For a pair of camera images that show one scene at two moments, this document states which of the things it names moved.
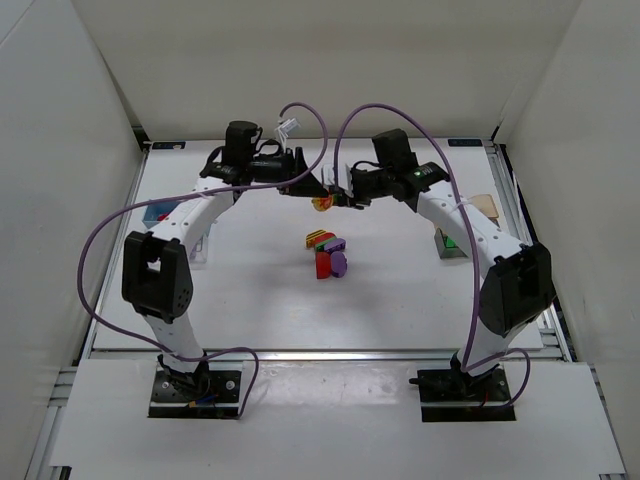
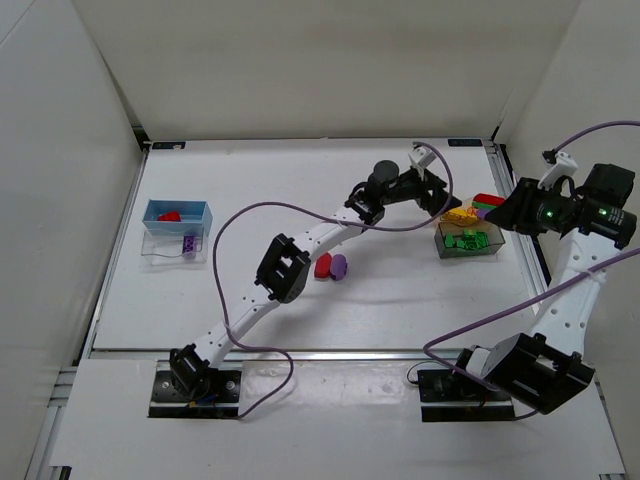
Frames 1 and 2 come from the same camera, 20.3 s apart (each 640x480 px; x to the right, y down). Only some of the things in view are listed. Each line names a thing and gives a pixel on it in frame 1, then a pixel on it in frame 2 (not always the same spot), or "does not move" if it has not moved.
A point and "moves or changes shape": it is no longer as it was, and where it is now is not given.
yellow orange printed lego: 322,203 moves or changes shape
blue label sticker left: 168,145 does not move
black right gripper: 353,185 → 523,208
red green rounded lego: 322,239 moves or changes shape
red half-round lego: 323,264 does not move
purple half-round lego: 338,263 does not move
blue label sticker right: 465,143 does not move
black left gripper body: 298,166 → 432,192
